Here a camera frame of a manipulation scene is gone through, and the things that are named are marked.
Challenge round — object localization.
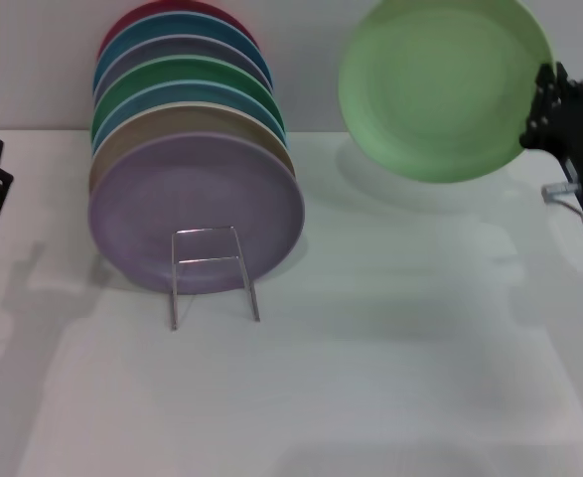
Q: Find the teal blue plate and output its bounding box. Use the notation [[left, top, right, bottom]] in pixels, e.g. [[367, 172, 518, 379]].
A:
[[94, 12, 275, 93]]

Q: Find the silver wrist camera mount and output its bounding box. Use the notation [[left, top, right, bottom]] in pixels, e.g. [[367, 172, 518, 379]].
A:
[[541, 181, 583, 204]]

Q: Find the metal wire plate rack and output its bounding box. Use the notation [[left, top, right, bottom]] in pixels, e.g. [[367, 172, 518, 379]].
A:
[[170, 225, 262, 332]]

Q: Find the light green plate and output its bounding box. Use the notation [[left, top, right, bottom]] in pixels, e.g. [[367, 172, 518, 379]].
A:
[[337, 0, 556, 185]]

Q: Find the beige plate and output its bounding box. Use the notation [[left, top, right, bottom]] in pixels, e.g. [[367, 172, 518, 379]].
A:
[[87, 100, 297, 200]]

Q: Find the dark green plate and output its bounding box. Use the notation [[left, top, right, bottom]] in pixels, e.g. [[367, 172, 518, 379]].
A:
[[90, 56, 286, 145]]

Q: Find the dark red plate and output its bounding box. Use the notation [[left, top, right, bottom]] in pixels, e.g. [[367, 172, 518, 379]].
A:
[[96, 0, 260, 64]]

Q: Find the lilac plate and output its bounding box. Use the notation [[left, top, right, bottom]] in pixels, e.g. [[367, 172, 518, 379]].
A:
[[86, 131, 306, 297]]

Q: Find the grey purple plate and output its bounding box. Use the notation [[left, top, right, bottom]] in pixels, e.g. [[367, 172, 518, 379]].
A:
[[91, 34, 275, 100]]

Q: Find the light blue plate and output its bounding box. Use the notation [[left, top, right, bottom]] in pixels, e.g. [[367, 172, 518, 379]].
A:
[[90, 79, 291, 150]]

